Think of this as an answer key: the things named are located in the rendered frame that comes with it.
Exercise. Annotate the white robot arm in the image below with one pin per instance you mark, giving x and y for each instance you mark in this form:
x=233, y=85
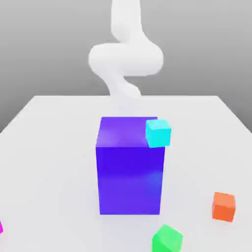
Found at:
x=126, y=59

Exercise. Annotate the small cyan cube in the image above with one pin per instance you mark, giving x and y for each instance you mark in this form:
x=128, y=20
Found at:
x=158, y=133

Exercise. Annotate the small green cube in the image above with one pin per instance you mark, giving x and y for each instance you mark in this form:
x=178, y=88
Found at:
x=166, y=239

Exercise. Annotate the small orange cube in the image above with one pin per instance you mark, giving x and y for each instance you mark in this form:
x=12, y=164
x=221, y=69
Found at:
x=223, y=207

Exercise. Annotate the small magenta cube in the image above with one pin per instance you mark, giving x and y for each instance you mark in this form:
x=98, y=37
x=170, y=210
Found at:
x=0, y=228

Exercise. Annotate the large purple box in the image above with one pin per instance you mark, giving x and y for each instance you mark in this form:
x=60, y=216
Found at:
x=129, y=177

